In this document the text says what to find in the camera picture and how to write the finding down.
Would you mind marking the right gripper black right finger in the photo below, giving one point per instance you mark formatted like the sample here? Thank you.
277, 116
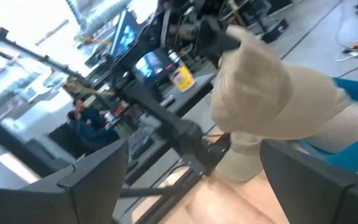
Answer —
315, 193

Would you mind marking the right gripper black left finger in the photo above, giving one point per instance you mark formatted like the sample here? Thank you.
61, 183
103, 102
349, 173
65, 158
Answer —
73, 199

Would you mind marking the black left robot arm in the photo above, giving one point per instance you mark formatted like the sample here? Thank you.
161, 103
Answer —
191, 137

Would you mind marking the yellow wipes canister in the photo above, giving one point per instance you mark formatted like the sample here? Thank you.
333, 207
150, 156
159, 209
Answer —
183, 79

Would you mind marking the blue plastic bin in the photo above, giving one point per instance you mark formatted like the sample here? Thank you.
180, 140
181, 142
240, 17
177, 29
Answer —
353, 155

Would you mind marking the dark grey desk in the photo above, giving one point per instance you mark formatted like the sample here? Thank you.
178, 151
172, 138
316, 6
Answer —
194, 90

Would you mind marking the person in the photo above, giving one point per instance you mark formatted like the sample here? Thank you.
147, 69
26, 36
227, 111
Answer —
89, 116
89, 137

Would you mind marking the black box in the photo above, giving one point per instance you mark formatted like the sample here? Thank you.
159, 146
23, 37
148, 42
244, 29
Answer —
275, 29

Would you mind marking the small dark screen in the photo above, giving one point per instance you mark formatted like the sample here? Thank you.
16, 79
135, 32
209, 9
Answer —
151, 65

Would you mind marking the computer monitor with blue screen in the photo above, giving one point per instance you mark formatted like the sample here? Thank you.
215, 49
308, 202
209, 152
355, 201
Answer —
126, 35

